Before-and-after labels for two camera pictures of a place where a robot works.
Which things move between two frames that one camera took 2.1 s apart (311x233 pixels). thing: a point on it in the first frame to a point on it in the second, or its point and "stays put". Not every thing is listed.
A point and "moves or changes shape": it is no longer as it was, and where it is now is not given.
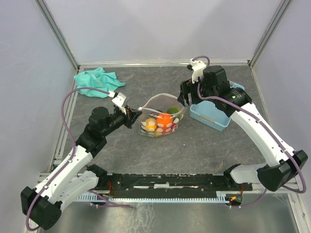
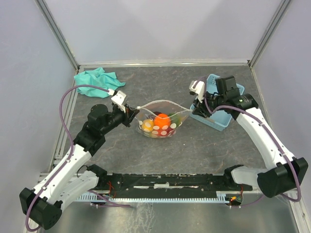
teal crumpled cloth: [97, 78] stays put
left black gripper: [129, 121] stays put
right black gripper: [186, 88] to [199, 109]
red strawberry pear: [172, 129] to [162, 132]
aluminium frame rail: [44, 178] stays put
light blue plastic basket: [207, 112] stays put
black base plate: [166, 185] stays put
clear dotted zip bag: [160, 115] moves or changes shape
